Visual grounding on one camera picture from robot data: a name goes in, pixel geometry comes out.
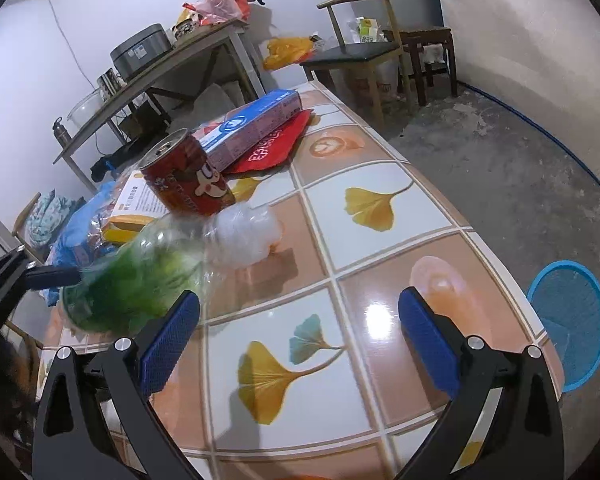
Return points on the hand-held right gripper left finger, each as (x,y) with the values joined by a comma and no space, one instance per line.
(172,345)

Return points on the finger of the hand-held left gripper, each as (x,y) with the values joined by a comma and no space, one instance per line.
(50,277)

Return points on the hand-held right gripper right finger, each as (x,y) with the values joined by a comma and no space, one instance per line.
(427,345)

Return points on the blue plastic bag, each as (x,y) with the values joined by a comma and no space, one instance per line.
(75,230)

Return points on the crushed green plastic bottle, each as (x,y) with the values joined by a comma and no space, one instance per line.
(145,270)

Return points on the white orange medicine box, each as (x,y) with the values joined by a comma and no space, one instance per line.
(135,200)

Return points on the floral cloth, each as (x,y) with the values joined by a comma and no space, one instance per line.
(45,220)

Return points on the light wooden chair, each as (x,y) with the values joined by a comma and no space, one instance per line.
(19,225)

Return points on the clear snack wrapper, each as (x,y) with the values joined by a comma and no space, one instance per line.
(92,232)

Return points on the black cloth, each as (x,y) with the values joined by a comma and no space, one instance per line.
(105,167)

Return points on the metal water bottle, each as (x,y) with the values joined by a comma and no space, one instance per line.
(61,132)

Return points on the blue plastic basket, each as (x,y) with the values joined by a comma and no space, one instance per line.
(575,320)

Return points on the red drink can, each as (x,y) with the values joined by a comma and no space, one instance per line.
(190,180)

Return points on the clear glass bowl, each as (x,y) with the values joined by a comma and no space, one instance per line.
(85,110)

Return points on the brown cardboard box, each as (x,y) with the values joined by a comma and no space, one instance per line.
(145,122)

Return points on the small metal utensil holder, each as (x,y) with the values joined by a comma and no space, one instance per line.
(111,82)

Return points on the grey cushion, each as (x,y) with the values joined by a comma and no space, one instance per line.
(210,105)

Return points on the blue white cardboard box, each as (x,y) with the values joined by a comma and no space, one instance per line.
(250,122)

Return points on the grey rice cooker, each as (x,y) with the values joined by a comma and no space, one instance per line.
(140,50)

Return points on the grey side table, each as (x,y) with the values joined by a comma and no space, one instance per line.
(180,60)

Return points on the white sack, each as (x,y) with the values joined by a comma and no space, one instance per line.
(385,77)

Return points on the patterned metal pot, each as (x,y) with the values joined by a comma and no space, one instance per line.
(185,30)

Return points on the wooden chair black seat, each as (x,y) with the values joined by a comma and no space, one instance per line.
(350,55)

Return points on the dark wooden stool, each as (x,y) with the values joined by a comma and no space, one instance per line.
(420,35)

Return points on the yellow plastic bag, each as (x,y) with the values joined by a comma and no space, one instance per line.
(285,52)

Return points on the green white food packet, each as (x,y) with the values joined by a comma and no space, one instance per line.
(366,30)

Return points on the translucent red plastic bag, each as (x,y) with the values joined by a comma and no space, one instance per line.
(220,5)

